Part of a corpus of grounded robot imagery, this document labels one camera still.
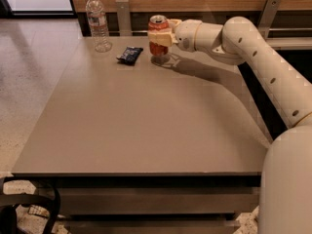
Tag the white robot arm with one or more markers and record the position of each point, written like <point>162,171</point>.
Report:
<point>285,205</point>

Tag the upper grey drawer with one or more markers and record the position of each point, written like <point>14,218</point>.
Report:
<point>157,201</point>

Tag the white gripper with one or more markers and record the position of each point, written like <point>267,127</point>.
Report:
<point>185,34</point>

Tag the clear plastic water bottle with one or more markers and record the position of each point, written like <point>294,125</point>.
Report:
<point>98,25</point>

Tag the right metal bracket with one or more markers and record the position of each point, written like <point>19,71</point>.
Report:
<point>267,16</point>

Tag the lower grey drawer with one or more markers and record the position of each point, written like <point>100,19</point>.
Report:
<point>154,227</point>

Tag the horizontal metal rail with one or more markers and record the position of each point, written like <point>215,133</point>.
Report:
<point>273,32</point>

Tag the metal bracket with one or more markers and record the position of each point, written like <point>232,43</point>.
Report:
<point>124,17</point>
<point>267,16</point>

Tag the blue rxbar blueberry wrapper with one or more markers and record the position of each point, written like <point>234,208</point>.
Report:
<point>130,55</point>

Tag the left metal bracket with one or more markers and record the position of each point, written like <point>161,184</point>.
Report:
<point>124,17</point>

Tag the red coke can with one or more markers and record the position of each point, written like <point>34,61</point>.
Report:
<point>157,22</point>

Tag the grey drawer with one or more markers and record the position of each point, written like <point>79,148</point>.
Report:
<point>154,227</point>
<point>157,201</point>

